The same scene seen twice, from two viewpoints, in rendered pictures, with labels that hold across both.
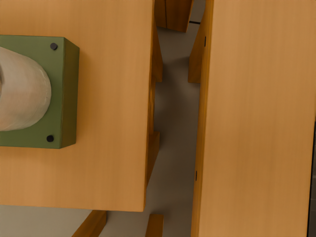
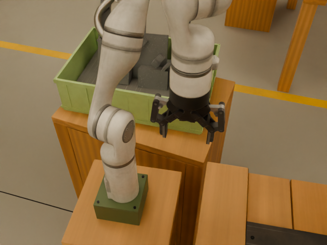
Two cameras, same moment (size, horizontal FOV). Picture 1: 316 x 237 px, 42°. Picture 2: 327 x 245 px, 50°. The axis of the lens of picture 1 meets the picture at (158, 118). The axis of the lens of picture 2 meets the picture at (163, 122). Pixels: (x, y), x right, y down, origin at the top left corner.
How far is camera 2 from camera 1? 70 cm
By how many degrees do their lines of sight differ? 45
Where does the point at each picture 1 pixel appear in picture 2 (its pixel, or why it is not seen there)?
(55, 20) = not seen: hidden behind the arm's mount
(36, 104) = (136, 187)
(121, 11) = (168, 178)
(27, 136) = (125, 205)
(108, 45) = (160, 189)
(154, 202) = not seen: outside the picture
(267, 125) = (226, 219)
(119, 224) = not seen: outside the picture
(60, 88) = (142, 190)
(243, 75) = (216, 200)
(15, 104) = (134, 175)
